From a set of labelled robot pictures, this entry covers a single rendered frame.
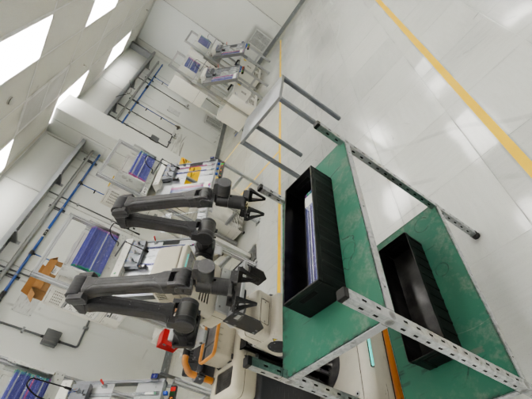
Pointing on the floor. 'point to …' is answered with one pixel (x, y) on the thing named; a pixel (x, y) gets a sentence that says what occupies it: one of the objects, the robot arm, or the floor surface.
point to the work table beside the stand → (270, 111)
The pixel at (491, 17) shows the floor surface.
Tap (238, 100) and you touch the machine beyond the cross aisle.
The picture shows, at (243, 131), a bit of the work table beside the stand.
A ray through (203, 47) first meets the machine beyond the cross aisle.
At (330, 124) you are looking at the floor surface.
